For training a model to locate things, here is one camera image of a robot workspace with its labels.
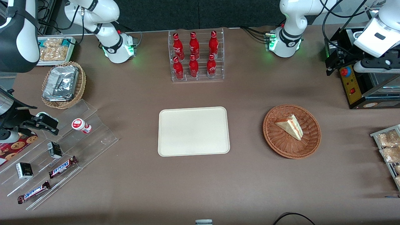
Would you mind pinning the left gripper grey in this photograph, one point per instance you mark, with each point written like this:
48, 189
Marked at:
343, 53

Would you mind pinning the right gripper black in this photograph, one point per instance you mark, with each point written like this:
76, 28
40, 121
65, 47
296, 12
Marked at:
13, 117

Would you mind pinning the triangle sandwich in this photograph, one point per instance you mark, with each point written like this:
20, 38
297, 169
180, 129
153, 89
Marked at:
292, 126

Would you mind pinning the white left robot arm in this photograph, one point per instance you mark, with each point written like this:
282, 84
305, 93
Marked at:
290, 18

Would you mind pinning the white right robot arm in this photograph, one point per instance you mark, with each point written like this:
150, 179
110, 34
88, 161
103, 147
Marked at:
18, 40

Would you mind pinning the light wicker basket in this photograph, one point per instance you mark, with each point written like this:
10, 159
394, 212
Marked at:
79, 87

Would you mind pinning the white snack tray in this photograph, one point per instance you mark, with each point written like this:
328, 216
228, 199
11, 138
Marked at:
72, 51

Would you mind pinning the tray of packaged snacks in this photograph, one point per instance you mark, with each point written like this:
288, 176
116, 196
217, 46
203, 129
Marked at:
379, 132

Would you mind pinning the round brown wicker basket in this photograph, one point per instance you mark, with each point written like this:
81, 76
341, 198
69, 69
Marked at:
281, 147

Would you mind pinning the cream plastic tray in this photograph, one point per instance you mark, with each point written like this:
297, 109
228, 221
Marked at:
193, 131

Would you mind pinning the black appliance with yellow panel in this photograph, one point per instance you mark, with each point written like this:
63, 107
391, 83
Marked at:
351, 90

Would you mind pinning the small red white bottle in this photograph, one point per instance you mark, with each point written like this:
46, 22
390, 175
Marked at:
79, 125

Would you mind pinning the red cookie box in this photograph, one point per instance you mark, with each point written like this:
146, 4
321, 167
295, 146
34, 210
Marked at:
15, 148

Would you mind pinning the silver foil pack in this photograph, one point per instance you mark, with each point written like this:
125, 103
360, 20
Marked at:
61, 82

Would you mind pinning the snickers bar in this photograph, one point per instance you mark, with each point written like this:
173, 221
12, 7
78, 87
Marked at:
33, 192
62, 167

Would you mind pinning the small black white carton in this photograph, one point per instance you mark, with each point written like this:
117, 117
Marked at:
24, 170

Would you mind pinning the clear acrylic stepped stand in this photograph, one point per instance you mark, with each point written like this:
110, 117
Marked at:
90, 147

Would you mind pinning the clear bag of snacks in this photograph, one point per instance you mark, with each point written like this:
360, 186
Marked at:
397, 169
54, 53
53, 42
398, 181
387, 139
390, 154

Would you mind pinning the red cola bottle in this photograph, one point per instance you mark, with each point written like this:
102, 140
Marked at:
194, 46
193, 67
213, 44
211, 67
178, 69
177, 47

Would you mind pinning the clear acrylic bottle rack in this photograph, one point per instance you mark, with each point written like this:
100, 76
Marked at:
201, 78

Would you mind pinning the small grey white object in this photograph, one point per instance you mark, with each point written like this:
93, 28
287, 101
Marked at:
203, 222

